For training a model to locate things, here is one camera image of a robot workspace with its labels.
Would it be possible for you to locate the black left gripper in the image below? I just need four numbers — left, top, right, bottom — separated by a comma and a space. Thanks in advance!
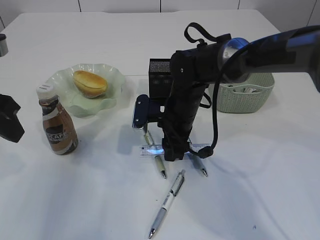
0, 94, 25, 143

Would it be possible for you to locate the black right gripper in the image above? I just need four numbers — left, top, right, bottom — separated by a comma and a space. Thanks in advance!
158, 94, 200, 162

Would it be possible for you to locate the clear plastic ruler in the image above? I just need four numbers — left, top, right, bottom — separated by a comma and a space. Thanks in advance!
140, 143, 207, 156

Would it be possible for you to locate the brown plastic drink bottle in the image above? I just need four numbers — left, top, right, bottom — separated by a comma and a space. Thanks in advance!
36, 83, 78, 155

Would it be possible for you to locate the yellow bread roll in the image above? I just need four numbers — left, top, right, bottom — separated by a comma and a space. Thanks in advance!
72, 70, 108, 99

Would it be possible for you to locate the large paper ball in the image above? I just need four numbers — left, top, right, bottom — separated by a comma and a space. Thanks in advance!
233, 87, 259, 94

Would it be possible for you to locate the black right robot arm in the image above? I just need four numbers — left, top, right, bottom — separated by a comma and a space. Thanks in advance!
159, 22, 320, 162

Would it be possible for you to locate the blue-grey pen under ruler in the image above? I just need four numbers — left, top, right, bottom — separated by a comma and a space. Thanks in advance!
187, 151, 208, 177

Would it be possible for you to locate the yellow-green pen under ruler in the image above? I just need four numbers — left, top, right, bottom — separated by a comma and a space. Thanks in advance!
144, 130, 167, 179

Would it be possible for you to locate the white blue-grip pen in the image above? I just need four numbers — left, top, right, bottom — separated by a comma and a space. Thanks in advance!
148, 169, 186, 240

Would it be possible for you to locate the green wavy glass plate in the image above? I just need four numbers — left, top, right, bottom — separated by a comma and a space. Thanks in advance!
46, 63, 126, 118

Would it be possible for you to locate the black mesh pen holder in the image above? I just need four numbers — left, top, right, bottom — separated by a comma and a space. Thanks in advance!
148, 58, 173, 99

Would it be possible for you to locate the green woven plastic basket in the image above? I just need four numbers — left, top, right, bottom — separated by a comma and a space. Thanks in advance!
217, 73, 275, 114

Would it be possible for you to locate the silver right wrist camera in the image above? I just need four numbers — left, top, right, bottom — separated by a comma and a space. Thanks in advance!
132, 94, 150, 130

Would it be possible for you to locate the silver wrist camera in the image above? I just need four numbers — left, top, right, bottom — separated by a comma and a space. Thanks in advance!
132, 94, 150, 130
0, 33, 9, 57

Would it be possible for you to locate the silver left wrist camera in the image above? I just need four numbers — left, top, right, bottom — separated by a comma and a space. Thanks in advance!
0, 33, 9, 57

